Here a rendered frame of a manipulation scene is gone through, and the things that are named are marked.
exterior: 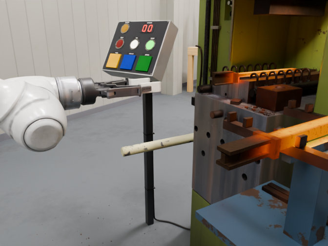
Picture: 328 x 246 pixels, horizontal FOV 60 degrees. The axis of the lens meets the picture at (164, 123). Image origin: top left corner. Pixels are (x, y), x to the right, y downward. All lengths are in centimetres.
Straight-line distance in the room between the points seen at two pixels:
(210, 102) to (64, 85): 56
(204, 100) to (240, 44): 33
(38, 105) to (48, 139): 7
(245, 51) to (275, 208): 75
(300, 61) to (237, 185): 70
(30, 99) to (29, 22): 303
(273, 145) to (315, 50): 100
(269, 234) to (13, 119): 59
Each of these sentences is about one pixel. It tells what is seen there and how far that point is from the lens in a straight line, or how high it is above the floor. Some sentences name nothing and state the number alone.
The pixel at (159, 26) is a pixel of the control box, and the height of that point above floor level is 117.
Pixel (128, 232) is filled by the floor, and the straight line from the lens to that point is 184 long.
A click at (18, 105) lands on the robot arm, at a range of 60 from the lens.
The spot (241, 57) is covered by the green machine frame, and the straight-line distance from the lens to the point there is 133.
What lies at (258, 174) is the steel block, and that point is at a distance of 97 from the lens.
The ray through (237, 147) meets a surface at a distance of 44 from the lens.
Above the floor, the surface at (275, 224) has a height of 72.
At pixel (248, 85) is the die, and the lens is 102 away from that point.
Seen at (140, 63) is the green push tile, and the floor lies 101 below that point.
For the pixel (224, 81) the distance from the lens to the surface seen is 104.
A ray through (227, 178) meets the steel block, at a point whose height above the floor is 64.
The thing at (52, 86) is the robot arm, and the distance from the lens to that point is 77.
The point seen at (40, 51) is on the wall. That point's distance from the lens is 366.
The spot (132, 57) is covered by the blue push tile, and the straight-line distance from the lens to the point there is 140.
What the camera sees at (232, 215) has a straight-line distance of 76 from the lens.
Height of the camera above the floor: 116
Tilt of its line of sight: 18 degrees down
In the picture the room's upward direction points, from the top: straight up
